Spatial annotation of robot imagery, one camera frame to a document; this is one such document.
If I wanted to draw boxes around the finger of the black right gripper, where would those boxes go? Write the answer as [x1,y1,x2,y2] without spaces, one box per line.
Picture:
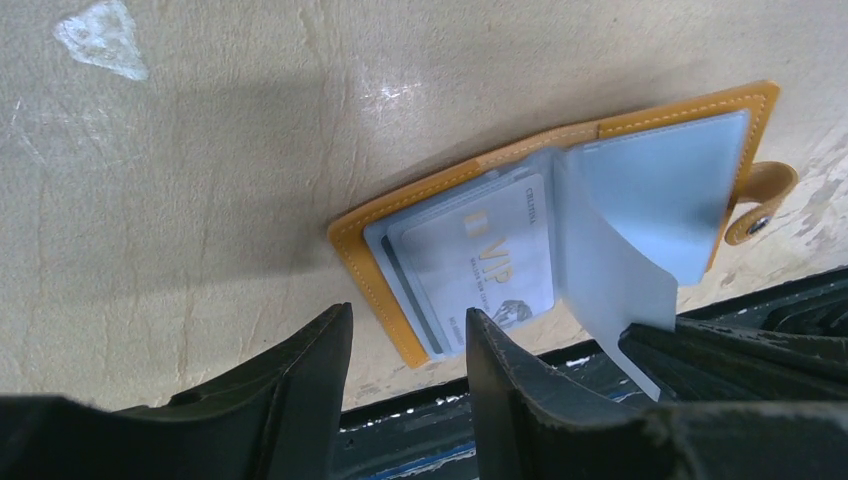
[680,284,847,358]
[619,320,847,414]

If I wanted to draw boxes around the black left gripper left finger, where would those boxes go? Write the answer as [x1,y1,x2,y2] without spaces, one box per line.
[1,303,353,479]

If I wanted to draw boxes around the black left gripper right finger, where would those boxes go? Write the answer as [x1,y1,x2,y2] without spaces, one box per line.
[466,309,847,479]

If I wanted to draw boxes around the yellow leather card holder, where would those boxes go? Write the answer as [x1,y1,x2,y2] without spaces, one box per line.
[328,81,798,399]

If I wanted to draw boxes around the white VIP card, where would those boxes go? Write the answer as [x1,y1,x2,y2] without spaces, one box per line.
[387,173,555,353]

